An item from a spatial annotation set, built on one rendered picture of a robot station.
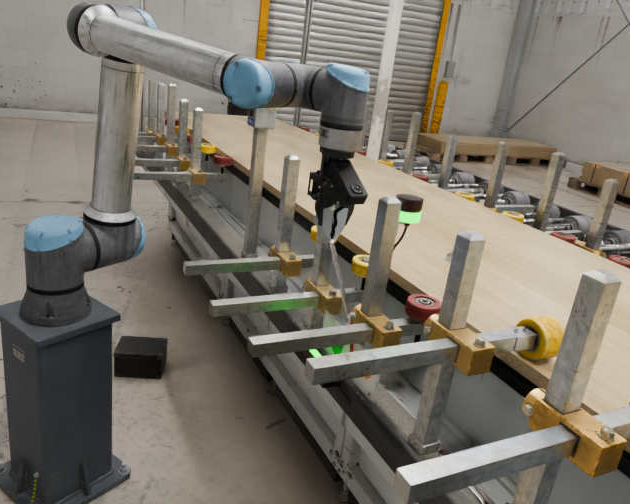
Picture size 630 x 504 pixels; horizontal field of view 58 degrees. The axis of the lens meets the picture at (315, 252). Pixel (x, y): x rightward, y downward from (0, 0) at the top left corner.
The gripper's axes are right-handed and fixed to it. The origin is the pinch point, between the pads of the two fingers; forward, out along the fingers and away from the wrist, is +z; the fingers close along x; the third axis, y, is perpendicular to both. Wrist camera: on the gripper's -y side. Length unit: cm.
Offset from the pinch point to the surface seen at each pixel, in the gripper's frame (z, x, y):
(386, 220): -8.1, -6.5, -10.5
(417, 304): 10.4, -16.1, -14.1
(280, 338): 15.1, 16.0, -13.3
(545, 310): 11, -47, -22
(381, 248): -1.9, -6.4, -10.6
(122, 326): 102, 20, 156
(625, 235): 17, -157, 34
